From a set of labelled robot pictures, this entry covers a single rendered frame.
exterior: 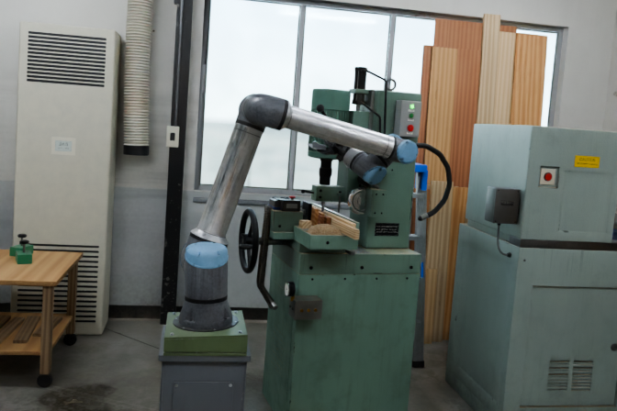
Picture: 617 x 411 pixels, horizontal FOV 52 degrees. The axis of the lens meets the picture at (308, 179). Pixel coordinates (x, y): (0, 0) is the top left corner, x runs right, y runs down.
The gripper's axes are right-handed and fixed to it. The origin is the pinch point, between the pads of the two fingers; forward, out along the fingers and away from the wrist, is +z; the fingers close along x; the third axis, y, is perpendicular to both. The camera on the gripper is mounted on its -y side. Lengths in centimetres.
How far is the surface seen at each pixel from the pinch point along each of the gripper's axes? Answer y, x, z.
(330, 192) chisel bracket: -25.4, 11.6, -10.0
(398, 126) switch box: -13.5, -29.0, -16.4
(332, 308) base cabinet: -39, 47, -46
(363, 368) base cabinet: -63, 54, -66
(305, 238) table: -10.1, 36.3, -27.1
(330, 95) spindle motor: 3.7, -15.2, 8.2
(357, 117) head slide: -9.3, -19.0, -1.0
